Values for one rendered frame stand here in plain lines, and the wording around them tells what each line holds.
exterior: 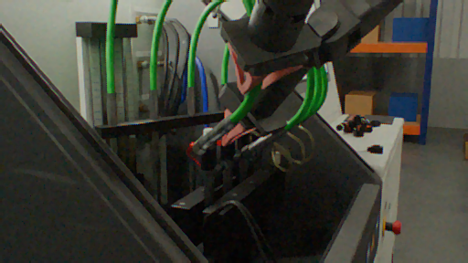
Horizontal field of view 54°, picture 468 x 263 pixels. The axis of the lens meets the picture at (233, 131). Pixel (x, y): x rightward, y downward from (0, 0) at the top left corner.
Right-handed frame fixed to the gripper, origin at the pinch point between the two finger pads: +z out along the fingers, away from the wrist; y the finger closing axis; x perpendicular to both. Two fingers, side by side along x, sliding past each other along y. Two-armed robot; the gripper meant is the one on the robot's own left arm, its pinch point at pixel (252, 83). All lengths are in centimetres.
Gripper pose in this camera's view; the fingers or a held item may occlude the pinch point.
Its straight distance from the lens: 59.6
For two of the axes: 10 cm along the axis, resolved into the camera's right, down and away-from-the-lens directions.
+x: 4.6, 7.9, -4.0
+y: -8.7, 2.9, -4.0
